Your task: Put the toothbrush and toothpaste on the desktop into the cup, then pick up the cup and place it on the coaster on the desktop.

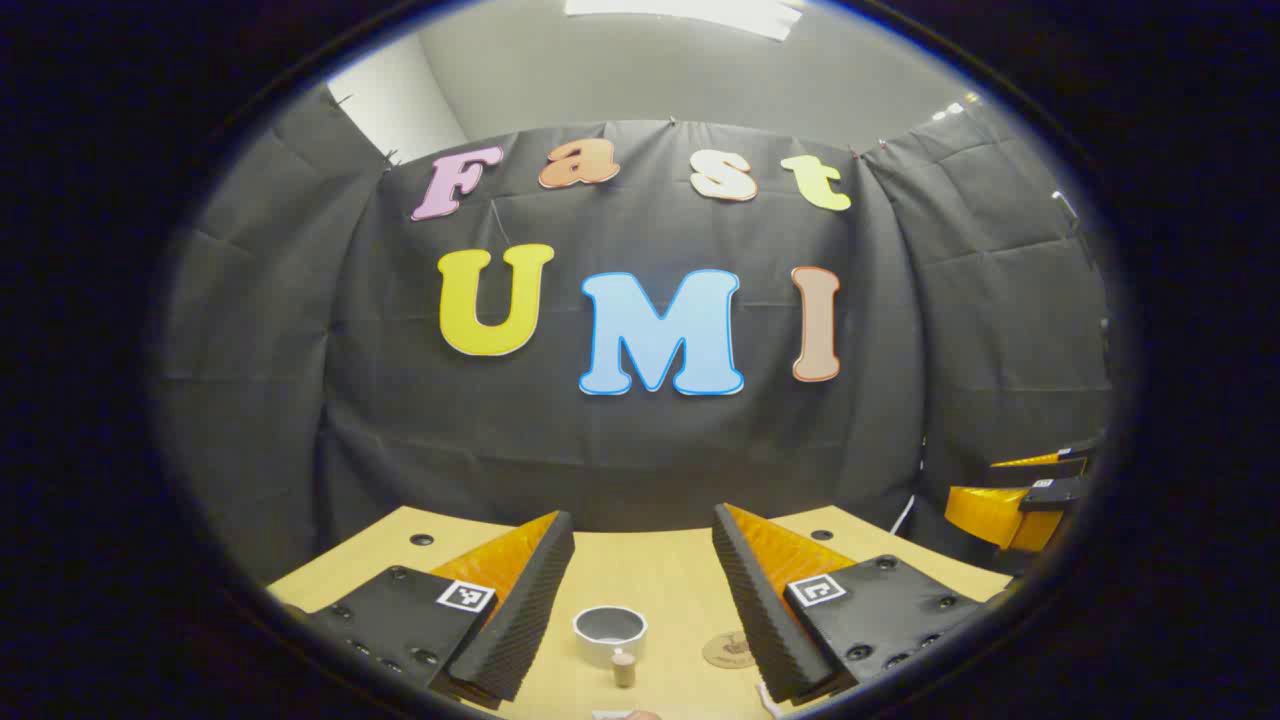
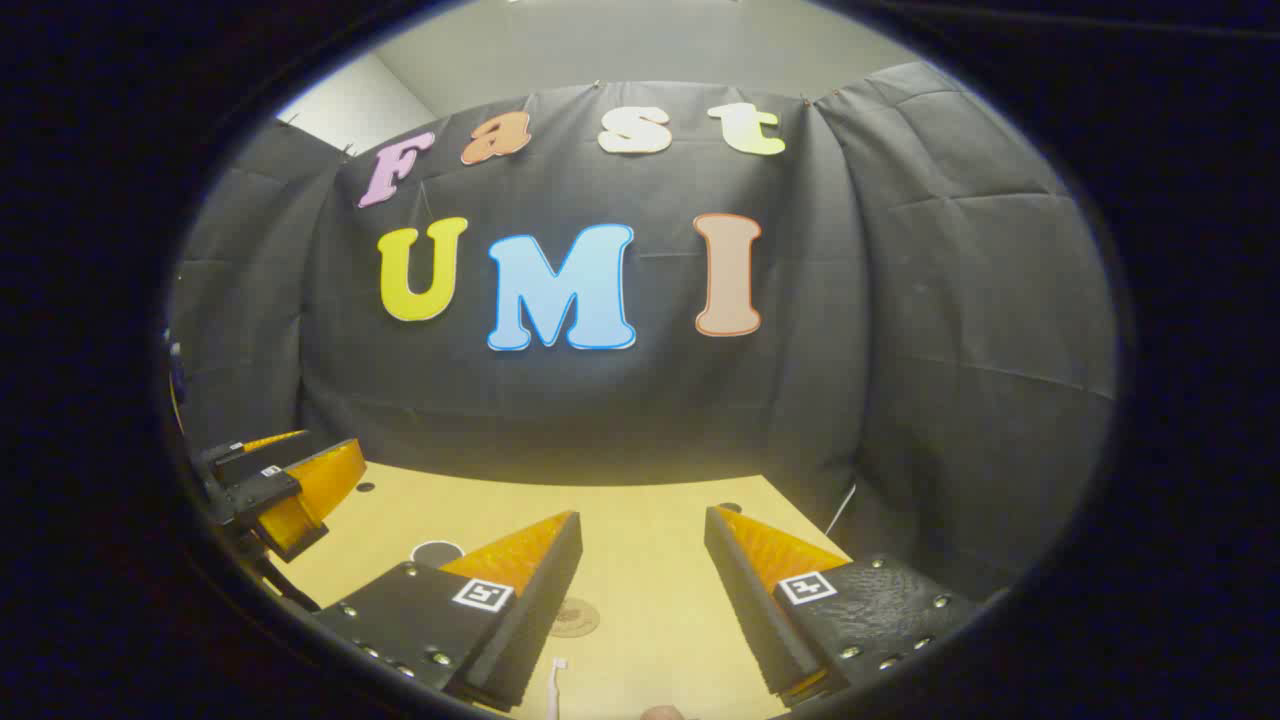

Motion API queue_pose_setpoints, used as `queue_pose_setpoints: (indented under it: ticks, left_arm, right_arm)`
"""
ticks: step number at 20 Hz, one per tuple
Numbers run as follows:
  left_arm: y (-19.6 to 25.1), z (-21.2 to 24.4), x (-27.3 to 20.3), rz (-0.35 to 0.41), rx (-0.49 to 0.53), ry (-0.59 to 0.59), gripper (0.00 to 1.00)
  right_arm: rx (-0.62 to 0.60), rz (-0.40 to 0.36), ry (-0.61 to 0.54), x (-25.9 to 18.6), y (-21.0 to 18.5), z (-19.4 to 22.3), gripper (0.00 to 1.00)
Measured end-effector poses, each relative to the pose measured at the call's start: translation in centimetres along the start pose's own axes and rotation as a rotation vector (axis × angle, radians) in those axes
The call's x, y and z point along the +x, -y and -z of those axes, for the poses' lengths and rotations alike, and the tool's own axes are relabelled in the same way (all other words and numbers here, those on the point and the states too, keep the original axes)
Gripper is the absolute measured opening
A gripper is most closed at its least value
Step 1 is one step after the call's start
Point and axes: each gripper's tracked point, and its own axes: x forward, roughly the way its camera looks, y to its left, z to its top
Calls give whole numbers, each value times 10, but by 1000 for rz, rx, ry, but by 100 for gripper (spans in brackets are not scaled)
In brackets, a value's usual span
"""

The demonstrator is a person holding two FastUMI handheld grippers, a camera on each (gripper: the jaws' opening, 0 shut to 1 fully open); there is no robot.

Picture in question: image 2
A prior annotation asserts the thin white cable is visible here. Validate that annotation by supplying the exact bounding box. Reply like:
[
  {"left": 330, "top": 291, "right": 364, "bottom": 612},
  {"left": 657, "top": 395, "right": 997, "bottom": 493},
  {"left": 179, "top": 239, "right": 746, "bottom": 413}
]
[{"left": 824, "top": 484, "right": 859, "bottom": 538}]

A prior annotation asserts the light wooden desktop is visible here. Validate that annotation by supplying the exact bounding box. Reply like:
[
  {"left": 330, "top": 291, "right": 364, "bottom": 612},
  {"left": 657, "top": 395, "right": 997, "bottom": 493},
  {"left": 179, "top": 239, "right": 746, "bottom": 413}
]
[{"left": 270, "top": 460, "right": 853, "bottom": 720}]

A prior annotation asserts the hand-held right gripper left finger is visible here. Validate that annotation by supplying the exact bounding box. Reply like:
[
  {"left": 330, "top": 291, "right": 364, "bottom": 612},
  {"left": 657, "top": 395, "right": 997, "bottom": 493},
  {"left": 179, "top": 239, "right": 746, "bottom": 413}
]
[{"left": 310, "top": 510, "right": 584, "bottom": 713}]

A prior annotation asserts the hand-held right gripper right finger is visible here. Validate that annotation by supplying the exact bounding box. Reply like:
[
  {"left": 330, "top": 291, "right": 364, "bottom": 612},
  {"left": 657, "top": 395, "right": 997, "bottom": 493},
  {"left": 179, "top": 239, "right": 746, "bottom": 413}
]
[{"left": 704, "top": 505, "right": 986, "bottom": 707}]

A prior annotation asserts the black backdrop cloth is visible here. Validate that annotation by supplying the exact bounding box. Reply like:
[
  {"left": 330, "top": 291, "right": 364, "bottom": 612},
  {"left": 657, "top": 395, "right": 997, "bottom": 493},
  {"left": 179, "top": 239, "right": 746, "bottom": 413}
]
[{"left": 168, "top": 62, "right": 1119, "bottom": 601}]

